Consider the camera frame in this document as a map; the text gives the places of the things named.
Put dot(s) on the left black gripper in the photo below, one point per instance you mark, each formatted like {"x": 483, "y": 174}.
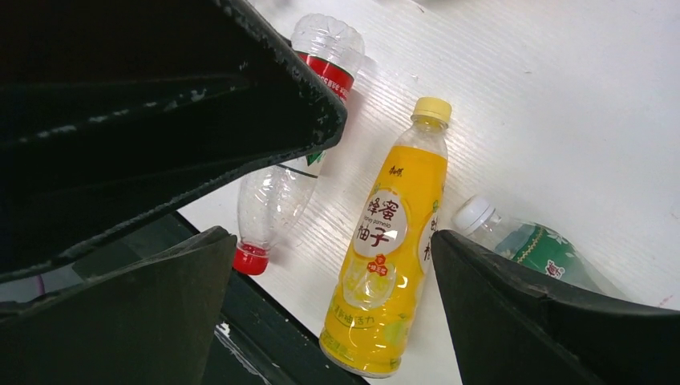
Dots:
{"x": 115, "y": 113}

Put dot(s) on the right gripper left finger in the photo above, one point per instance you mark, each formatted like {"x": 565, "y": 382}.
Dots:
{"x": 150, "y": 322}

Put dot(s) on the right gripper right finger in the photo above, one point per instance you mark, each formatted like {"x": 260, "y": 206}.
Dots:
{"x": 512, "y": 325}

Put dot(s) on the green tea bottle white cap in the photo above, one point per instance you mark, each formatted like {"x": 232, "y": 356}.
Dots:
{"x": 531, "y": 245}

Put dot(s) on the yellow honey pomelo drink bottle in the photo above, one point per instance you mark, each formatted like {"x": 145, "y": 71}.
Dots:
{"x": 387, "y": 261}

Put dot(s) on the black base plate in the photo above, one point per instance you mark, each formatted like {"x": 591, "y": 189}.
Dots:
{"x": 256, "y": 341}

